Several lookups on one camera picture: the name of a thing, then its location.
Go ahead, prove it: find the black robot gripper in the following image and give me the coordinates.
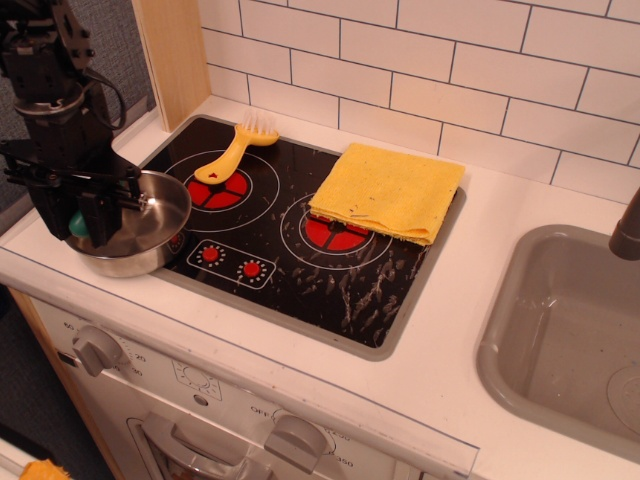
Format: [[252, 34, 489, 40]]
[[1, 99, 145, 248]]

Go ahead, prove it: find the green toy squash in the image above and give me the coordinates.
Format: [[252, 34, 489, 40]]
[[68, 210, 90, 238]]

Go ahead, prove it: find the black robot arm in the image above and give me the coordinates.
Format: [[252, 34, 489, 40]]
[[1, 1, 142, 247]]

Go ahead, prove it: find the silver metal pot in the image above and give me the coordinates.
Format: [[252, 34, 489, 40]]
[[66, 170, 192, 278]]

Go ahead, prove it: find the red left stove knob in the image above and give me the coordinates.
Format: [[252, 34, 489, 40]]
[[201, 246, 220, 264]]

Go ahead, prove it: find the red stove knob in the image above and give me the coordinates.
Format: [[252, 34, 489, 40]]
[[242, 261, 262, 279], [201, 246, 220, 264]]

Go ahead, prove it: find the grey timer knob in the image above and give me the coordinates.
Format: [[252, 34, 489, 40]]
[[72, 325, 123, 377]]

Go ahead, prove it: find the black toy stovetop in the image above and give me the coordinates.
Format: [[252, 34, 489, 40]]
[[145, 116, 466, 361]]

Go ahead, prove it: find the red right stove knob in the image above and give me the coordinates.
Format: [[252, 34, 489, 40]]
[[242, 261, 262, 279]]

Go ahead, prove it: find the yellow dish brush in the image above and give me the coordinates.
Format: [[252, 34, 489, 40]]
[[194, 109, 280, 185]]

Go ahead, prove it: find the wooden side panel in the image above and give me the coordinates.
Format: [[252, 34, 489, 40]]
[[132, 0, 211, 132]]

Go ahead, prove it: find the orange object bottom left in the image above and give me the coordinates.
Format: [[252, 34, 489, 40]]
[[19, 459, 71, 480]]

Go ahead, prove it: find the grey oven temperature knob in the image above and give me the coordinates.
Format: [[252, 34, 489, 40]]
[[264, 415, 328, 474]]

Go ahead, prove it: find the yellow folded cloth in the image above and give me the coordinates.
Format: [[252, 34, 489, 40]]
[[309, 143, 465, 246]]

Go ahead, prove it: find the grey sink basin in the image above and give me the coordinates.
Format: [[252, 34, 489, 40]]
[[477, 225, 639, 462]]

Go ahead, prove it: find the grey faucet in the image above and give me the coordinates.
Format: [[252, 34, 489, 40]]
[[609, 189, 640, 261]]

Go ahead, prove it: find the black cable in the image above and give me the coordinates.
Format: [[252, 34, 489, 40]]
[[82, 67, 129, 132]]

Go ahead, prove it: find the grey oven door handle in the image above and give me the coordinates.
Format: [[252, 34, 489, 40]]
[[141, 414, 273, 479]]

